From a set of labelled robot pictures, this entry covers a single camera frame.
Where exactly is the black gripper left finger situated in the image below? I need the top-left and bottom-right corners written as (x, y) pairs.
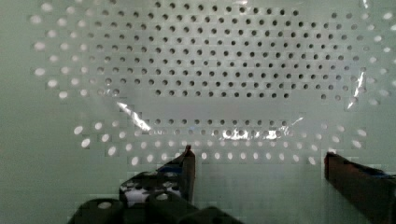
top-left (119, 145), bottom-right (196, 207)

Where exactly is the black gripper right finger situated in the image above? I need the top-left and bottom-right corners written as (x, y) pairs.
top-left (324, 152), bottom-right (396, 224)

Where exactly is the mint green oval strainer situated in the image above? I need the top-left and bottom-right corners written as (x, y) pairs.
top-left (1, 0), bottom-right (395, 224)

